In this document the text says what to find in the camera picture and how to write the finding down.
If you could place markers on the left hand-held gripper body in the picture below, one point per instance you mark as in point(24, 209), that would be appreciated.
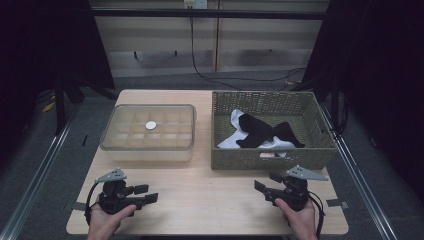
point(115, 200)

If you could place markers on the white wall power outlet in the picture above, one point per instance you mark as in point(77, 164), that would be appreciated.
point(200, 4)

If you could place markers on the clear plastic box lid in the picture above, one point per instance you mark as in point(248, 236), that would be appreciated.
point(166, 113)

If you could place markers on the pink sock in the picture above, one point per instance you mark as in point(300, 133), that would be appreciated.
point(266, 155)

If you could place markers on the black tape piece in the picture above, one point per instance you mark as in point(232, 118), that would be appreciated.
point(85, 140)
point(80, 206)
point(335, 202)

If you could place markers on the black horizontal metal bar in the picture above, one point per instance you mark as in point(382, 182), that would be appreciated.
point(200, 13)

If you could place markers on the black curtain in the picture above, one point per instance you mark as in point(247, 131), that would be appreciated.
point(33, 50)
point(383, 66)

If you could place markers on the metal floor rail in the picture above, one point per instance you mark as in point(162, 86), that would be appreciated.
point(37, 181)
point(360, 181)

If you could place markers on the black metal stand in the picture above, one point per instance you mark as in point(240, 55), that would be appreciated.
point(60, 110)

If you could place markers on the person's left hand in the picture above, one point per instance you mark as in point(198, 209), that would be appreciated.
point(105, 225)

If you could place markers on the cream divided storage box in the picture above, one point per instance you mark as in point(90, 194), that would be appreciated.
point(150, 156)

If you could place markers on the person's right hand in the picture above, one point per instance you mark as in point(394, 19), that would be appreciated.
point(303, 223)

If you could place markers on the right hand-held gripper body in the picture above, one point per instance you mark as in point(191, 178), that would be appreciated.
point(295, 195)

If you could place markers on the green woven basket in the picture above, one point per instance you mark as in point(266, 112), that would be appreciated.
point(250, 161)

